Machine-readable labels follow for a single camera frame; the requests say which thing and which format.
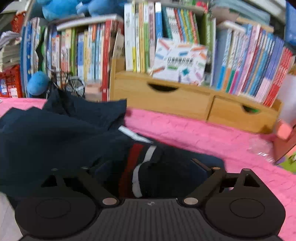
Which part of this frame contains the navy and white jacket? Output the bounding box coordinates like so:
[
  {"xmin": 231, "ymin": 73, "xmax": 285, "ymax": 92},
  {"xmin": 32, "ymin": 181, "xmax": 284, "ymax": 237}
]
[{"xmin": 1, "ymin": 90, "xmax": 224, "ymax": 200}]

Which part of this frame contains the pink bed blanket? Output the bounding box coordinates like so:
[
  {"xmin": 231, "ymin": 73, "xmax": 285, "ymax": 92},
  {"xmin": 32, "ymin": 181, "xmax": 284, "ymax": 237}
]
[{"xmin": 1, "ymin": 98, "xmax": 295, "ymax": 240}]

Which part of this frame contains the wooden drawer organizer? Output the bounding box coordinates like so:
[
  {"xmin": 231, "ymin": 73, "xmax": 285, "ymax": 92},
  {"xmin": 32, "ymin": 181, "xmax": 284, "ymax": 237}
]
[{"xmin": 110, "ymin": 58, "xmax": 282, "ymax": 133}]

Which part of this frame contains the row of books right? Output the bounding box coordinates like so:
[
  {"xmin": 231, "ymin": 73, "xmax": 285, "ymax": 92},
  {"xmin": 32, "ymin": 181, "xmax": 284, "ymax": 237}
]
[{"xmin": 124, "ymin": 1, "xmax": 295, "ymax": 107}]

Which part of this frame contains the row of books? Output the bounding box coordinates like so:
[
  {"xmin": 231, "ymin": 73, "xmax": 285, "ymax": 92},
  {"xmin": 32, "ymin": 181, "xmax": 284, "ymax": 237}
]
[
  {"xmin": 20, "ymin": 14, "xmax": 125, "ymax": 101},
  {"xmin": 124, "ymin": 1, "xmax": 295, "ymax": 107}
]

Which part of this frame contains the white patterned box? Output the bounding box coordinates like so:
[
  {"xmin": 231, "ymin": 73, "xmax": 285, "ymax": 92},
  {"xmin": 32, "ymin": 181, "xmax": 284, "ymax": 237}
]
[{"xmin": 151, "ymin": 38, "xmax": 208, "ymax": 86}]

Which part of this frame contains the miniature black bicycle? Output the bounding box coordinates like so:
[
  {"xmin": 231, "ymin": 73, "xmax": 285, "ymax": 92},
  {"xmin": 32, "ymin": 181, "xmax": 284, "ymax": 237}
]
[{"xmin": 46, "ymin": 68, "xmax": 85, "ymax": 99}]

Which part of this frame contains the blue plush ball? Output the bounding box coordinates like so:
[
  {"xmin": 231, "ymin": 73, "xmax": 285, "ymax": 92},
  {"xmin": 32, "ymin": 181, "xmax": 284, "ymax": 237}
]
[{"xmin": 27, "ymin": 71, "xmax": 51, "ymax": 96}]

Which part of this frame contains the red plastic basket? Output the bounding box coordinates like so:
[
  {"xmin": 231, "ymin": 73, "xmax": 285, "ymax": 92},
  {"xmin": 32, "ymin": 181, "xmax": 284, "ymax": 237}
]
[{"xmin": 1, "ymin": 11, "xmax": 26, "ymax": 98}]

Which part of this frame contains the row of books left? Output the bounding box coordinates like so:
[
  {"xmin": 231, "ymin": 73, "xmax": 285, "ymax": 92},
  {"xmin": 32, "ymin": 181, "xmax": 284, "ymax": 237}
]
[{"xmin": 20, "ymin": 14, "xmax": 125, "ymax": 101}]

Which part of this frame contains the stack of papers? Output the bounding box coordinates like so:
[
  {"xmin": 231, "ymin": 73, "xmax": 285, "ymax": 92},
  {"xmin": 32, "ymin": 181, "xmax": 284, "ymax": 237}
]
[{"xmin": 0, "ymin": 31, "xmax": 22, "ymax": 72}]

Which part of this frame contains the blue plush toy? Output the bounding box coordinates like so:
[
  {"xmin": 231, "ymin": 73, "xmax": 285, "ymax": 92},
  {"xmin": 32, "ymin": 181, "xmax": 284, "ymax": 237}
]
[{"xmin": 36, "ymin": 0, "xmax": 127, "ymax": 21}]

